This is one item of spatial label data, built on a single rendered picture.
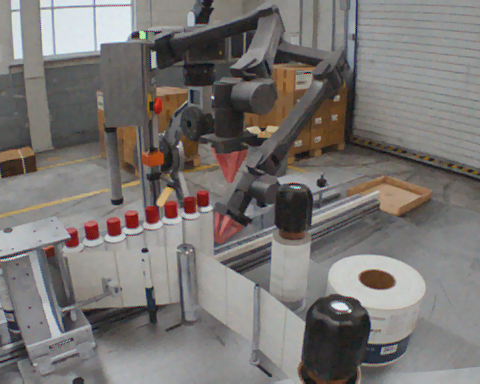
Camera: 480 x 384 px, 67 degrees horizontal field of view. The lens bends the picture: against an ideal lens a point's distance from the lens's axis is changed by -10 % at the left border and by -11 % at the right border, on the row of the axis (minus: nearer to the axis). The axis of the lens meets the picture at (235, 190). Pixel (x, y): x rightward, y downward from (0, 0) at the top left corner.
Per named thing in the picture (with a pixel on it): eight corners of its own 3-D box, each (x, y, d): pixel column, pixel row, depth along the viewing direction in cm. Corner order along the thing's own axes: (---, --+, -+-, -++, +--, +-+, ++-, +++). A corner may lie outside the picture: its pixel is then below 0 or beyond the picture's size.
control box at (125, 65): (104, 128, 88) (98, 42, 81) (120, 114, 104) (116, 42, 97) (148, 126, 88) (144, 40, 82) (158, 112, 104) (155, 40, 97)
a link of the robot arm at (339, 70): (361, 71, 128) (351, 46, 121) (335, 96, 126) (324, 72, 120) (281, 51, 162) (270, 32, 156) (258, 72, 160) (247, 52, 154)
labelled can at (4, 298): (12, 337, 79) (-14, 258, 72) (8, 324, 83) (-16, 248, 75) (33, 330, 82) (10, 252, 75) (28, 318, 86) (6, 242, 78)
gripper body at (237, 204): (236, 217, 106) (249, 192, 107) (212, 206, 114) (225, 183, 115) (250, 226, 111) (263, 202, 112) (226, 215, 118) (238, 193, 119)
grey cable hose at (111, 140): (113, 207, 99) (105, 124, 92) (108, 202, 102) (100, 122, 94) (126, 203, 101) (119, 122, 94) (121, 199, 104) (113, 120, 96)
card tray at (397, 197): (397, 216, 152) (399, 207, 150) (346, 197, 171) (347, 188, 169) (430, 198, 169) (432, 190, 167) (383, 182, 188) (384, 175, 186)
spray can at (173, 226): (168, 280, 103) (162, 208, 96) (164, 270, 108) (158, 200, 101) (187, 277, 105) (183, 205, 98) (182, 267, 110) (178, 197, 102)
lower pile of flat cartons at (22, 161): (-12, 181, 438) (-15, 164, 430) (-14, 170, 479) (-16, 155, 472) (38, 171, 473) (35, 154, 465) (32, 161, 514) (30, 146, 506)
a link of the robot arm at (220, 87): (230, 76, 80) (207, 77, 77) (253, 77, 75) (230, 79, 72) (230, 109, 83) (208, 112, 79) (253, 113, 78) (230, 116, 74)
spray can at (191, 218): (200, 274, 106) (197, 203, 99) (181, 272, 107) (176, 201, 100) (204, 264, 111) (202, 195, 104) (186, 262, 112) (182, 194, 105)
